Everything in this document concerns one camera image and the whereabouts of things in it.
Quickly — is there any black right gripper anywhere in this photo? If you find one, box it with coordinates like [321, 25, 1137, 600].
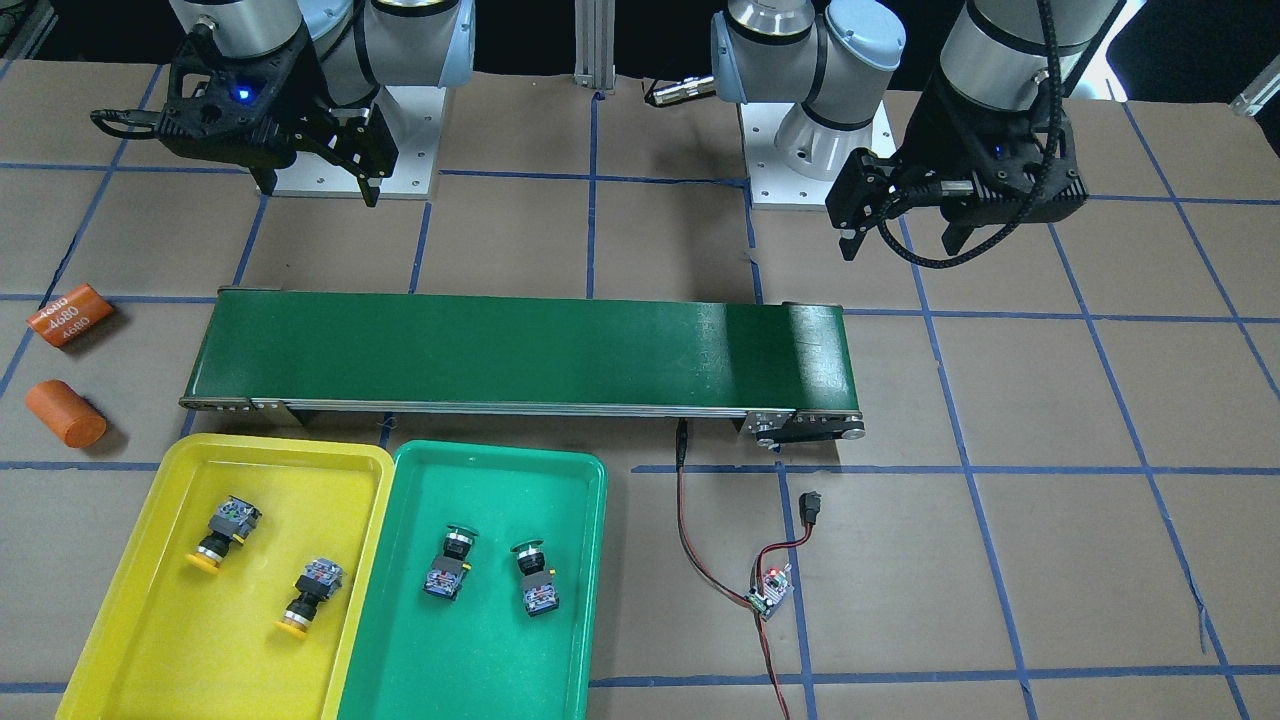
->
[155, 26, 399, 208]

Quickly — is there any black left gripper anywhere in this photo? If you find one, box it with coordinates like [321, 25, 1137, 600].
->
[826, 76, 1051, 261]

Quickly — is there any orange cylinder with white text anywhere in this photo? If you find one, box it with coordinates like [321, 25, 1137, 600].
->
[26, 283, 115, 348]

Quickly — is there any plain orange cylinder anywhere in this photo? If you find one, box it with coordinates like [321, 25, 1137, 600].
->
[24, 379, 108, 448]

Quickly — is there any yellow push button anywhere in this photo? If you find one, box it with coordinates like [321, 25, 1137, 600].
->
[275, 557, 346, 639]
[184, 495, 262, 575]

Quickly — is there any green push button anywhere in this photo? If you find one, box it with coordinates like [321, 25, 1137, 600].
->
[421, 524, 479, 601]
[511, 538, 561, 618]

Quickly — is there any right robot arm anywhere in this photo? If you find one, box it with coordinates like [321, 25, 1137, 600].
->
[154, 1, 476, 206]

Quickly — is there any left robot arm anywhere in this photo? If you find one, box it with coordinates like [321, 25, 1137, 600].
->
[710, 1, 1112, 269]

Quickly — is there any green conveyor belt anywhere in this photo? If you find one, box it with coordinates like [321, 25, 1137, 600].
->
[180, 287, 867, 448]

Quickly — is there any black barrel plug connector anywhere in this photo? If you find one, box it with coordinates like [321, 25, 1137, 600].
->
[797, 489, 823, 532]

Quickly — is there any small green circuit board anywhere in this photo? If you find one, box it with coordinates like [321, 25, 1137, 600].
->
[746, 562, 794, 623]

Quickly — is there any yellow plastic tray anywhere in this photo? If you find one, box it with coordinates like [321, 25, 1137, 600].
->
[58, 433, 396, 719]

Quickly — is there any green plastic tray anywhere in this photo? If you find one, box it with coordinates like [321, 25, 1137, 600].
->
[339, 439, 608, 719]

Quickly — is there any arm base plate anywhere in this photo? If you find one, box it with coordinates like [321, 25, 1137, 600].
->
[739, 102, 896, 211]
[270, 85, 445, 201]

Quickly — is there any aluminium frame post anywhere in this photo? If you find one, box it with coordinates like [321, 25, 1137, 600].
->
[573, 0, 617, 94]

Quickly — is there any red and black wire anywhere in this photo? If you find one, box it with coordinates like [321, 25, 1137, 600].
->
[676, 420, 817, 720]

